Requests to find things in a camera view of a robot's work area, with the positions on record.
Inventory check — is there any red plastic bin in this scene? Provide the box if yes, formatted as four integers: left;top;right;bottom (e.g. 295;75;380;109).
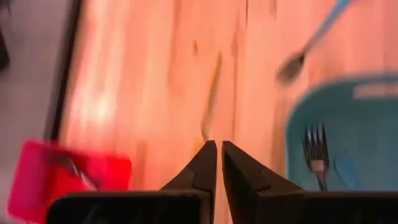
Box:
6;139;134;224

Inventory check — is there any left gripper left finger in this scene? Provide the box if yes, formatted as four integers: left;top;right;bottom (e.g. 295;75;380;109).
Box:
46;139;218;224

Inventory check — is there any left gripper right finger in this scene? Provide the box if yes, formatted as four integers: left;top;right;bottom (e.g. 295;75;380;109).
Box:
221;140;398;224

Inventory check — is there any gold metal fork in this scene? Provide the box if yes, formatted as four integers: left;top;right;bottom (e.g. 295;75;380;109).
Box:
200;51;224;141

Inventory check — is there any black metal fork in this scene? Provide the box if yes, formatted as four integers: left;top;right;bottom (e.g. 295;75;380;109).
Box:
52;151;100;191

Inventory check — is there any blue handled fork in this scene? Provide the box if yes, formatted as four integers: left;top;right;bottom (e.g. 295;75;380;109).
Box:
275;0;354;85
302;122;331;192

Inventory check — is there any black aluminium table frame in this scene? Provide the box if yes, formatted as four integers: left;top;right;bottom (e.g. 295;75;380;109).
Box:
43;0;84;142

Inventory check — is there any teal plastic bin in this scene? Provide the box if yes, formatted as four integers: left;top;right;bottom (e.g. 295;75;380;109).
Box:
284;73;398;193

